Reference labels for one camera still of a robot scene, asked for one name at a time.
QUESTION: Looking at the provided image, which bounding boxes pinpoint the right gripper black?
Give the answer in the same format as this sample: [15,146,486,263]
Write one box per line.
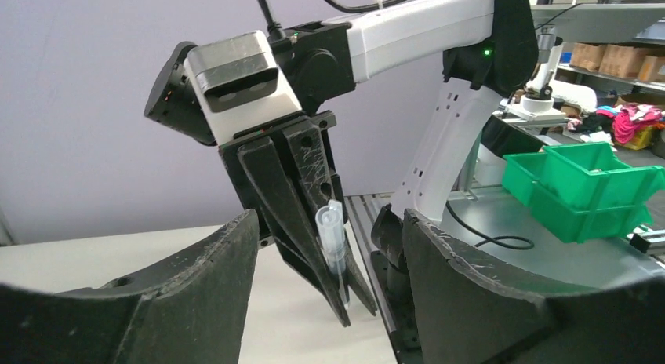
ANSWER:
[219,111,377,327]

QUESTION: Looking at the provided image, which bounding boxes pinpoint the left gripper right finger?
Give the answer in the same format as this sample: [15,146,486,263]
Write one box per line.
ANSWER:
[402,209,664,363]

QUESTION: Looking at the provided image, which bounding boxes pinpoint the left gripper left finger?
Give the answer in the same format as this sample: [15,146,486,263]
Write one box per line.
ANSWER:
[1,209,259,363]

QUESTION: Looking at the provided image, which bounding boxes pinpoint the clear transparent pen cap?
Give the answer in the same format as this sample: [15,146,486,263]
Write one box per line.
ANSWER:
[315,199,350,309]

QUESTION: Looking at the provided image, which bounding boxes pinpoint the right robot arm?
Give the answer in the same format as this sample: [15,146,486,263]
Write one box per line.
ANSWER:
[144,0,538,326]

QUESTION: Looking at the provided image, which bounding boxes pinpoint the green plastic bin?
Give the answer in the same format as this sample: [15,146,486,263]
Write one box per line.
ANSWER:
[502,143,664,243]

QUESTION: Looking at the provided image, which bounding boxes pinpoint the white lamp stand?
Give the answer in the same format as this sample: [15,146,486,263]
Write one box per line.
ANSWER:
[507,26,565,123]

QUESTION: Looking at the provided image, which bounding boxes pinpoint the pile of colourful cloths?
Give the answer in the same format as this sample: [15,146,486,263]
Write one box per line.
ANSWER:
[567,103,664,151]

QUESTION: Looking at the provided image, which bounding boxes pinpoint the cardboard boxes on shelf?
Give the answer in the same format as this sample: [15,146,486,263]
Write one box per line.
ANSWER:
[569,42,664,82]

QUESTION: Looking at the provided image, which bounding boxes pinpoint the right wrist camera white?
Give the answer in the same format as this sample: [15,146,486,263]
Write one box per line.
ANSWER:
[184,31,302,145]

